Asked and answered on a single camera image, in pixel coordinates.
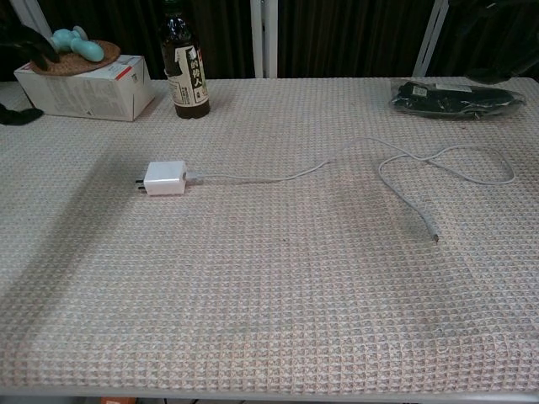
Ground black socks in plastic bag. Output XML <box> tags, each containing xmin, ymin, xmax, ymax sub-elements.
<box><xmin>389</xmin><ymin>79</ymin><xmax>530</xmax><ymax>121</ymax></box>

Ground dark glass bottle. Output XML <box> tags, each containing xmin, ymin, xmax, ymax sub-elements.
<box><xmin>161</xmin><ymin>0</ymin><xmax>211</xmax><ymax>120</ymax></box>

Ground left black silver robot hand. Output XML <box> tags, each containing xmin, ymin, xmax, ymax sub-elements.
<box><xmin>0</xmin><ymin>23</ymin><xmax>61</xmax><ymax>126</ymax></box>

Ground teal massage roller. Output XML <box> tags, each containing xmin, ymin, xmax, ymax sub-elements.
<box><xmin>50</xmin><ymin>25</ymin><xmax>105</xmax><ymax>62</ymax></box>

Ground black curtain panel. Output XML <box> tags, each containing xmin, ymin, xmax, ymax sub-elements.
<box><xmin>35</xmin><ymin>0</ymin><xmax>253</xmax><ymax>81</ymax></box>
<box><xmin>275</xmin><ymin>0</ymin><xmax>435</xmax><ymax>79</ymax></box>
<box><xmin>429</xmin><ymin>0</ymin><xmax>539</xmax><ymax>81</ymax></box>
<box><xmin>0</xmin><ymin>0</ymin><xmax>26</xmax><ymax>83</ymax></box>

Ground round woven brown coaster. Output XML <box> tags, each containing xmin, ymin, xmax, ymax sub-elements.
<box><xmin>29</xmin><ymin>40</ymin><xmax>121</xmax><ymax>77</ymax></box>

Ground white cardboard box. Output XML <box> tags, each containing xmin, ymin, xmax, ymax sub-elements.
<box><xmin>13</xmin><ymin>54</ymin><xmax>156</xmax><ymax>123</ymax></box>

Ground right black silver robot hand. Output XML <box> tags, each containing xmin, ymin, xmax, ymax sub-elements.
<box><xmin>466</xmin><ymin>54</ymin><xmax>539</xmax><ymax>86</ymax></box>

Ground beige waffle tablecloth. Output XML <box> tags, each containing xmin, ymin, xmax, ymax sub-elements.
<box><xmin>0</xmin><ymin>77</ymin><xmax>539</xmax><ymax>399</ymax></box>

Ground white USB cable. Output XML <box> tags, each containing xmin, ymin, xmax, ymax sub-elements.
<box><xmin>184</xmin><ymin>137</ymin><xmax>515</xmax><ymax>245</ymax></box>

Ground white metal frame post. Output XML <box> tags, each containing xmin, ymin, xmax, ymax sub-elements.
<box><xmin>412</xmin><ymin>0</ymin><xmax>450</xmax><ymax>77</ymax></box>
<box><xmin>10</xmin><ymin>0</ymin><xmax>48</xmax><ymax>40</ymax></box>
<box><xmin>250</xmin><ymin>0</ymin><xmax>279</xmax><ymax>79</ymax></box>

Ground white charger block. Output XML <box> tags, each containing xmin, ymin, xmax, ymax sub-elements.
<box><xmin>134</xmin><ymin>159</ymin><xmax>189</xmax><ymax>197</ymax></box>

